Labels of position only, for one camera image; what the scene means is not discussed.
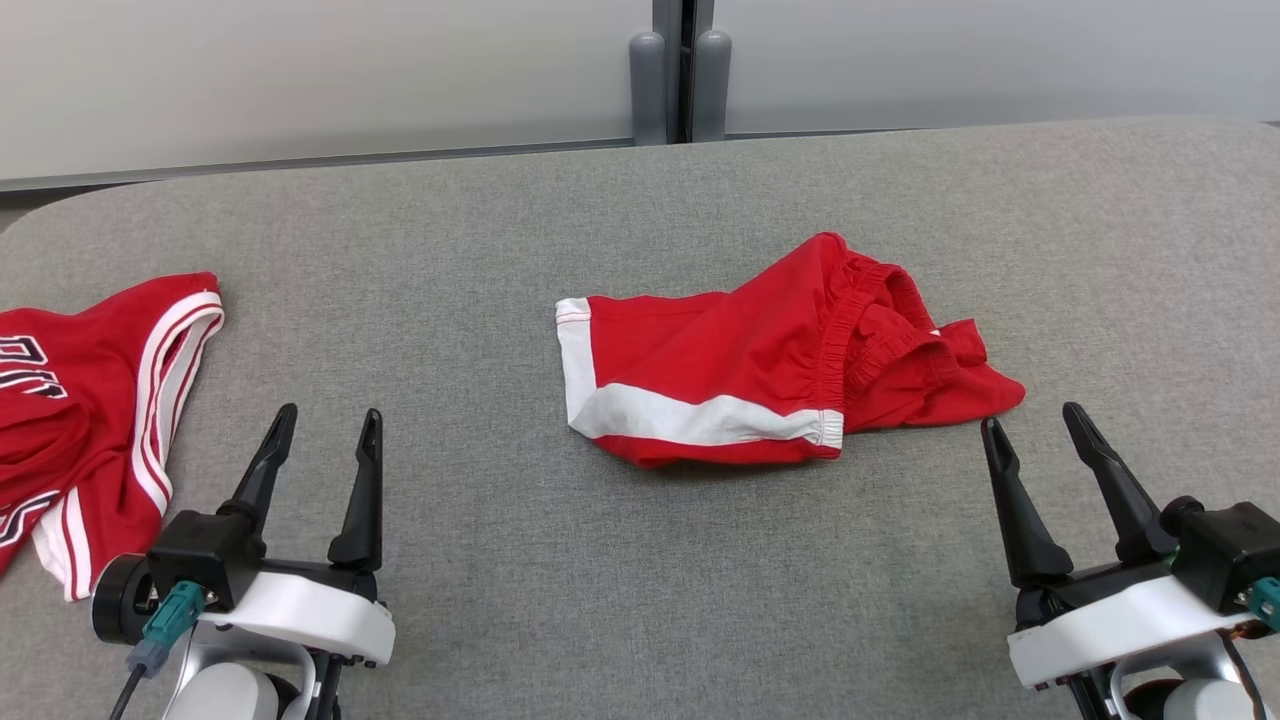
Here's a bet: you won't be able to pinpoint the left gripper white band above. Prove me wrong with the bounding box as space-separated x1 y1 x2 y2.
92 403 397 668

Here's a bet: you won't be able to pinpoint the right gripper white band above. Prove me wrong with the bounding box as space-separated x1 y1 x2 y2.
981 402 1253 691

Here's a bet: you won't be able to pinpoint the red jersey with white stripes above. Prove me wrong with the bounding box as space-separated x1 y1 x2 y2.
0 272 226 603

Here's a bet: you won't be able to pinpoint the red shorts with white band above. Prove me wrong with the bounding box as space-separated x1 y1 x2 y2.
555 232 1027 469

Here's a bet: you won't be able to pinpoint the teal left camera connector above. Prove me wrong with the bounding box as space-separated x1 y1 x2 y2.
127 582 207 681

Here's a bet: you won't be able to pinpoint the teal camera connector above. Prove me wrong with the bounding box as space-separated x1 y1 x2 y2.
1245 577 1280 632
127 582 207 681

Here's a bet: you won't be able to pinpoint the teal right camera connector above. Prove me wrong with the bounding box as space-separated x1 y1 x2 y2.
1245 577 1280 632

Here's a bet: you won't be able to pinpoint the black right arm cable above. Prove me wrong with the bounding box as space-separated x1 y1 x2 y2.
1222 640 1267 720

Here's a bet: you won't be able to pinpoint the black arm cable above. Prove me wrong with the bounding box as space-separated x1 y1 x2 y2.
1222 640 1267 720
108 665 147 720

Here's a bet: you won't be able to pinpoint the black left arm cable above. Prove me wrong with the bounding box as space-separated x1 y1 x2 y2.
108 665 147 720

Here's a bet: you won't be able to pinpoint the grey partition base rail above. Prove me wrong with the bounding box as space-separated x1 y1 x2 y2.
0 137 641 193
722 124 1011 139

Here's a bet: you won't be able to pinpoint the grey cylindrical post foot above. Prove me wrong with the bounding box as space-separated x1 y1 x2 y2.
692 28 732 143
628 30 667 147

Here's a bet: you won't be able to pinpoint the grey partition post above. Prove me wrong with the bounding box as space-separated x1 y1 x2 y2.
652 0 716 144

